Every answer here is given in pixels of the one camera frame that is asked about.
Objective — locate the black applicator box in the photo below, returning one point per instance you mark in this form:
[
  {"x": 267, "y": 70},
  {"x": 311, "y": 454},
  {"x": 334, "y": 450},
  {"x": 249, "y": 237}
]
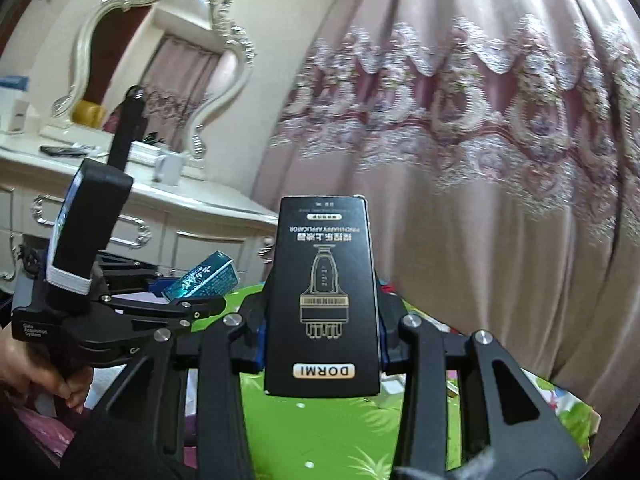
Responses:
[{"x": 320, "y": 270}]

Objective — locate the yellow container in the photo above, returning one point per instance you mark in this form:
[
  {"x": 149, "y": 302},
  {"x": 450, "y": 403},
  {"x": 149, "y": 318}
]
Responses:
[{"x": 88, "y": 113}]

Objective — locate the teal and white box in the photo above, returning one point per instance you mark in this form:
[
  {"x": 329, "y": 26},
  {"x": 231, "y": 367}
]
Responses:
[{"x": 200, "y": 277}]

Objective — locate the white carton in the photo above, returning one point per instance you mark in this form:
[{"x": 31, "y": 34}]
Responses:
[{"x": 14, "y": 112}]

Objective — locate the pink printed cloth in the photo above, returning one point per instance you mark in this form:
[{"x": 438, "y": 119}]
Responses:
[{"x": 45, "y": 432}]

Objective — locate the blue topped white box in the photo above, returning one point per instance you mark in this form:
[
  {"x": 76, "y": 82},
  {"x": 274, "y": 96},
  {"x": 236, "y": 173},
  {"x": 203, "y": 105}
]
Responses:
[{"x": 12, "y": 83}]

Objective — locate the ornate white framed mirror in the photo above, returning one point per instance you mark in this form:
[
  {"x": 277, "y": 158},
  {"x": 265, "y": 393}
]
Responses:
[{"x": 165, "y": 70}]

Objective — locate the white mug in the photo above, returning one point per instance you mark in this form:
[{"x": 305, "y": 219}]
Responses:
[{"x": 169, "y": 169}]

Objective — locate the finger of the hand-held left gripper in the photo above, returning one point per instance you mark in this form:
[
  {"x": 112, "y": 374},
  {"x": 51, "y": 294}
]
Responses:
[
  {"x": 135, "y": 270},
  {"x": 170, "y": 310}
]

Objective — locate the green printed blanket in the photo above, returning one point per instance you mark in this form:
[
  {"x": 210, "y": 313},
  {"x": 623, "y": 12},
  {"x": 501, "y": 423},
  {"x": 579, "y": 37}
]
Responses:
[{"x": 320, "y": 435}]

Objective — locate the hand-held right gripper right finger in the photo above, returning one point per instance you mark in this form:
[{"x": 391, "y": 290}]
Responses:
[{"x": 383, "y": 347}]

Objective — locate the black flat device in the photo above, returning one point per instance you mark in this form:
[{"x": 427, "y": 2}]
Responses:
[{"x": 57, "y": 150}]

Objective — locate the black upright stand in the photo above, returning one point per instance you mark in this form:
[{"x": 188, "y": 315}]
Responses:
[{"x": 125, "y": 130}]

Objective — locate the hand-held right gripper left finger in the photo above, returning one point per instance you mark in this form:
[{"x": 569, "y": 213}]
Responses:
[{"x": 260, "y": 347}]

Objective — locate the white flat box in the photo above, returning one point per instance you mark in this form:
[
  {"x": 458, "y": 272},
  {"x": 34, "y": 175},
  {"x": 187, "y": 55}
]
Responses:
[{"x": 145, "y": 154}]

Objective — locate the white dressing table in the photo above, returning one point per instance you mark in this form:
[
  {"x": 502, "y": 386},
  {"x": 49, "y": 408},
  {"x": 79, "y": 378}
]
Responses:
[{"x": 210, "y": 200}]

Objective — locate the person's left hand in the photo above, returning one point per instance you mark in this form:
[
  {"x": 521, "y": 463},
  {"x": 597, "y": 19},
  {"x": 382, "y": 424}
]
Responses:
[{"x": 30, "y": 365}]

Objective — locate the pink embroidered curtain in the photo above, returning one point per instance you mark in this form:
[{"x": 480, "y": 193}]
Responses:
[{"x": 450, "y": 160}]

